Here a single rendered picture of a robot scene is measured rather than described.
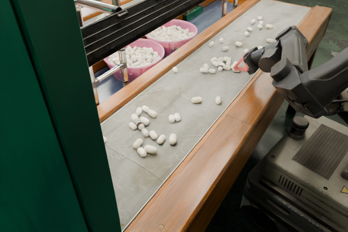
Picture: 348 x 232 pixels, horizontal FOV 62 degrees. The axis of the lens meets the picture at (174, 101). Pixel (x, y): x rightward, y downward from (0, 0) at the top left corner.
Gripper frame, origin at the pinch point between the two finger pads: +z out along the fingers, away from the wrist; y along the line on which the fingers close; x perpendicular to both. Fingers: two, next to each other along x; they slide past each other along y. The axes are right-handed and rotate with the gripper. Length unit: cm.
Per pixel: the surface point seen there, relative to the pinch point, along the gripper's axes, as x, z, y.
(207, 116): 5.0, 1.3, 26.4
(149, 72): -16.5, 22.3, 18.3
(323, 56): 70, 41, -194
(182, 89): -5.0, 12.8, 18.1
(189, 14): -29, 46, -54
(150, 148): -0.3, 4.2, 49.6
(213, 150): 9.4, -7.6, 40.9
